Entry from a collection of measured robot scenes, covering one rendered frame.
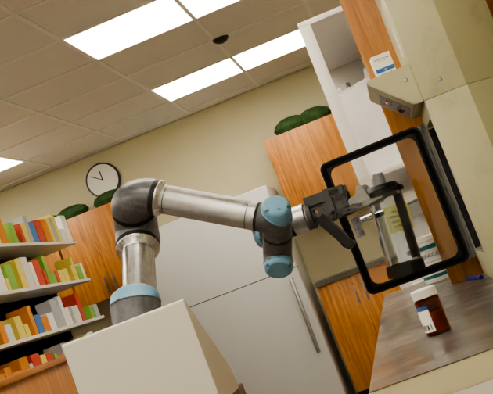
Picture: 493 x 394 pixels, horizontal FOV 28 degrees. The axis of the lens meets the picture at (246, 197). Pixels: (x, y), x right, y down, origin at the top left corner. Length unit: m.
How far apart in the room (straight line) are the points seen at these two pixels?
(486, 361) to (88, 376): 0.92
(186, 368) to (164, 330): 0.09
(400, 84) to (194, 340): 0.88
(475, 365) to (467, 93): 1.17
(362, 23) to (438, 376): 1.63
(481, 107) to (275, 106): 5.72
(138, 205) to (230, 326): 5.00
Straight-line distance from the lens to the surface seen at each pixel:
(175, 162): 8.22
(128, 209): 2.53
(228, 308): 7.45
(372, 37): 2.87
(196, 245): 7.47
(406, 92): 2.47
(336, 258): 8.02
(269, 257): 2.49
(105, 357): 2.03
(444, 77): 2.47
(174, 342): 1.99
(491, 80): 2.55
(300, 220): 2.56
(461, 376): 1.42
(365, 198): 2.51
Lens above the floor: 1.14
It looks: 5 degrees up
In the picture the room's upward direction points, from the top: 21 degrees counter-clockwise
